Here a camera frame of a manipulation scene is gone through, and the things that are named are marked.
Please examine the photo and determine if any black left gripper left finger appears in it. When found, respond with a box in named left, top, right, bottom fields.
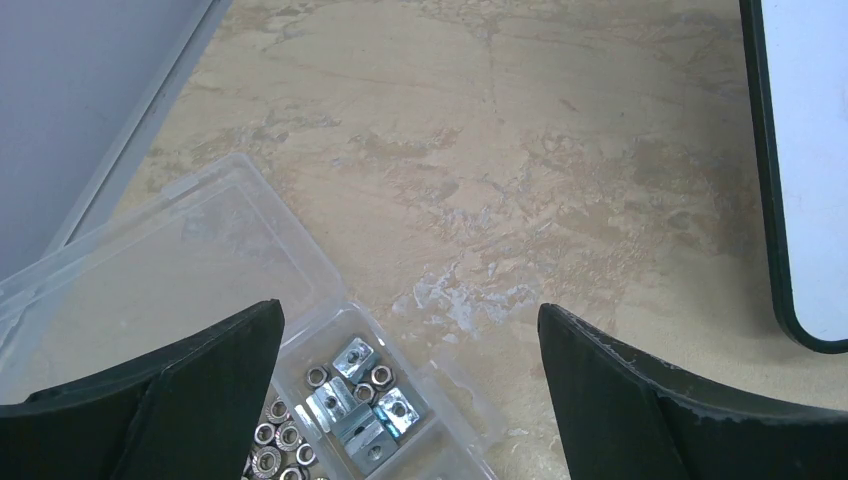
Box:
left=1, top=299, right=285, bottom=479

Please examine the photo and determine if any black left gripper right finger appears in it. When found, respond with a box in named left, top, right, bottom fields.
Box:
left=537, top=303, right=847, bottom=479

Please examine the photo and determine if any white whiteboard with black frame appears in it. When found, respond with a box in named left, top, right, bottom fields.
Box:
left=740, top=0, right=847, bottom=354

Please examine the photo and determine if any clear plastic screw organizer box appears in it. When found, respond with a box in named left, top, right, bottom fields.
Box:
left=1, top=154, right=503, bottom=479

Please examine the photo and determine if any aluminium frame rail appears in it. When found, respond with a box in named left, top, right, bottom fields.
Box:
left=44, top=1, right=232, bottom=254

